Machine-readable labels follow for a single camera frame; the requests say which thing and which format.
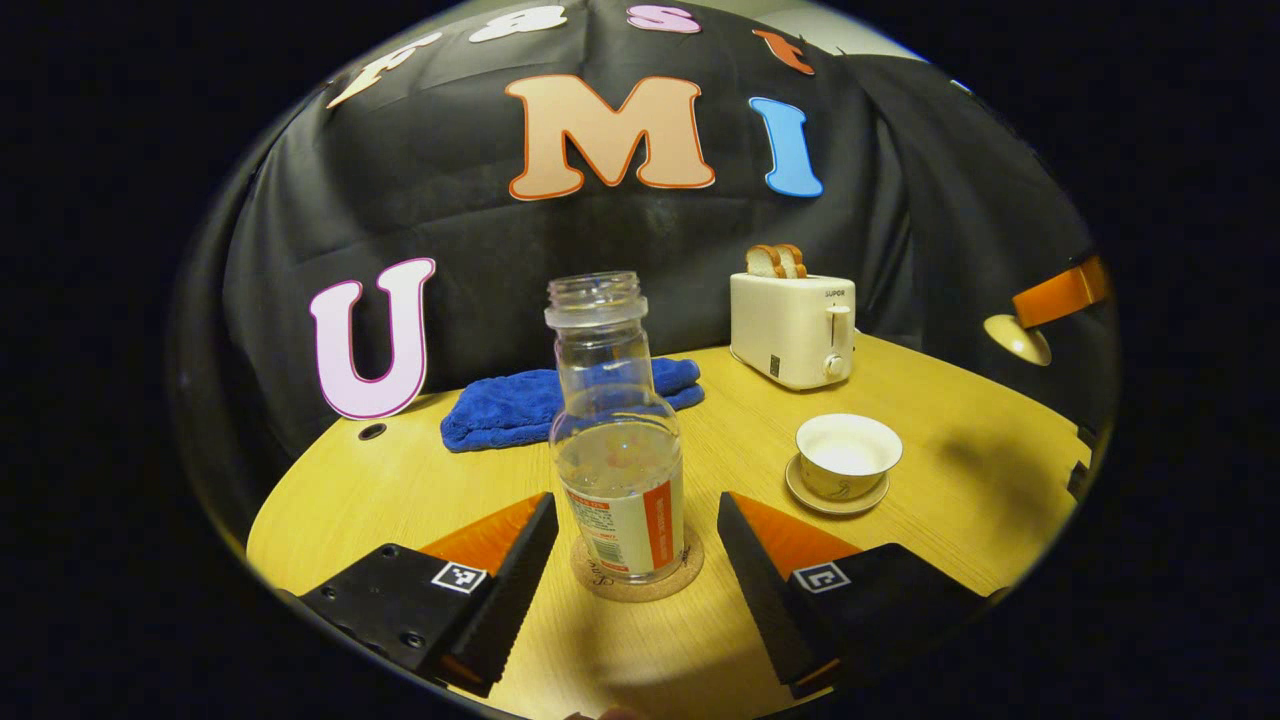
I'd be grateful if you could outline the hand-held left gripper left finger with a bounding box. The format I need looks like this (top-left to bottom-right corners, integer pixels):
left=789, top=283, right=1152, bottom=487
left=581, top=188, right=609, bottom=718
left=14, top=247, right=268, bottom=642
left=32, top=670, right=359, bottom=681
left=298, top=492, right=559, bottom=699

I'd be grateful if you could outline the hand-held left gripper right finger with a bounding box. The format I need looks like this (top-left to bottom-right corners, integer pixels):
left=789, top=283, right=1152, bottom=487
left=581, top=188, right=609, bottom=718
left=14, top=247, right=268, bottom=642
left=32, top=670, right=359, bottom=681
left=716, top=492, right=1001, bottom=701

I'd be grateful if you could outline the cream teacup lid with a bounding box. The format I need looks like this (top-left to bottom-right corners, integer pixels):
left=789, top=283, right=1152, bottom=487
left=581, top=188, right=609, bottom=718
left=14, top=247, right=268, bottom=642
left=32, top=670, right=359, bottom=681
left=984, top=314, right=1053, bottom=367

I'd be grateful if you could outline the round cork coaster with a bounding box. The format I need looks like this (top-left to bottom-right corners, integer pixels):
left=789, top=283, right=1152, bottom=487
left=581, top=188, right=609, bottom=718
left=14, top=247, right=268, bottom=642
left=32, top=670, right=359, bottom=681
left=570, top=527, right=705, bottom=603

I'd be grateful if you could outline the cream teacup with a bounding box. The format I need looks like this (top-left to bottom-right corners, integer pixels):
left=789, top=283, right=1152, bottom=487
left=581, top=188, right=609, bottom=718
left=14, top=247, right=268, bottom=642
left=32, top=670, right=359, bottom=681
left=796, top=414, right=904, bottom=501

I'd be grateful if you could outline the clear water bottle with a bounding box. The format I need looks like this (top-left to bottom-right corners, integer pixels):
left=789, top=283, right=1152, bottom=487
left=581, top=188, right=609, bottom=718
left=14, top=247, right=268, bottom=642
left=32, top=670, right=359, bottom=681
left=545, top=272, right=687, bottom=585

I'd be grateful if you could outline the cream saucer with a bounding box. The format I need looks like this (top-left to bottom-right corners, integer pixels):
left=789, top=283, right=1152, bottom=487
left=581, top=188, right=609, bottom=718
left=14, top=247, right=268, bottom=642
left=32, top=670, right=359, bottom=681
left=785, top=455, right=891, bottom=517

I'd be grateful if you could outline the blue towel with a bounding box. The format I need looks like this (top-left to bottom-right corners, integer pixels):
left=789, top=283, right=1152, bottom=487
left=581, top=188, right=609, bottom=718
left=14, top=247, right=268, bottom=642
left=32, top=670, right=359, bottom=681
left=441, top=358, right=705, bottom=453

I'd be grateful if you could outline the cream toaster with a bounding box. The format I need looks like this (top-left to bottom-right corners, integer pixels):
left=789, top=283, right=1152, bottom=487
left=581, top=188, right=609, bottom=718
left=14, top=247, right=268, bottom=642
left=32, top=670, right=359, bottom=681
left=729, top=272, right=857, bottom=391

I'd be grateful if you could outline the black backdrop cloth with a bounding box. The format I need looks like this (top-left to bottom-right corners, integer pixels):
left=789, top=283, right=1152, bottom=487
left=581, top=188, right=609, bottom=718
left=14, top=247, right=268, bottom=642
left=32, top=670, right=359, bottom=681
left=175, top=0, right=1121, bottom=501

